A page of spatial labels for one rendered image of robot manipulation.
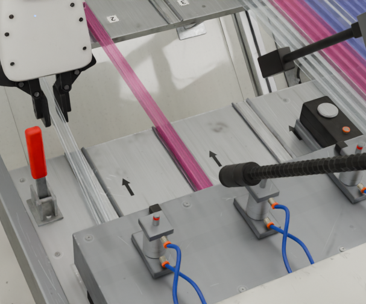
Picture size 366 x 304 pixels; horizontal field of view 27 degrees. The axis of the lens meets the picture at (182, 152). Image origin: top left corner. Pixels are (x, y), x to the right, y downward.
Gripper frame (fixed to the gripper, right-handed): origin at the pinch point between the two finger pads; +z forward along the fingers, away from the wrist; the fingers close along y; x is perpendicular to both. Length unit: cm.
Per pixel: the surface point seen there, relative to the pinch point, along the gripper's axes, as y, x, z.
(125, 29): 14.2, 12.9, -1.5
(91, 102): 26, 82, 48
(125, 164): 5.2, -10.5, 3.8
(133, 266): -0.5, -28.9, 1.8
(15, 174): -6.6, -7.7, 3.1
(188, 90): 52, 81, 51
